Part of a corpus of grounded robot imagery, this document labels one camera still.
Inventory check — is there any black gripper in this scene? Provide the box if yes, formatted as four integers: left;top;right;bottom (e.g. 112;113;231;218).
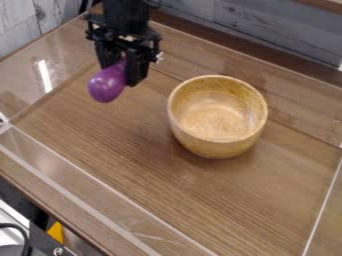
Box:
85;0;161;87

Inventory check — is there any purple toy eggplant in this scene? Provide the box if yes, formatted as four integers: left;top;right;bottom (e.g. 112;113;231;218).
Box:
88;59;127;103

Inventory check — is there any light wooden bowl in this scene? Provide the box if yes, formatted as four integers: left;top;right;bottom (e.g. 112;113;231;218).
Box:
167;75;268;159

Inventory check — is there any yellow black device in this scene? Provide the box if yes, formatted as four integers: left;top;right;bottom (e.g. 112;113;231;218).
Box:
28;222;77;256

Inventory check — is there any clear acrylic tray wall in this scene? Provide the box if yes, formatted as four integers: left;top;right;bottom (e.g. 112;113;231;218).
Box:
0;14;342;256

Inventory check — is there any black cable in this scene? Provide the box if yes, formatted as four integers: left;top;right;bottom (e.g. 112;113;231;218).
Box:
0;222;32;256

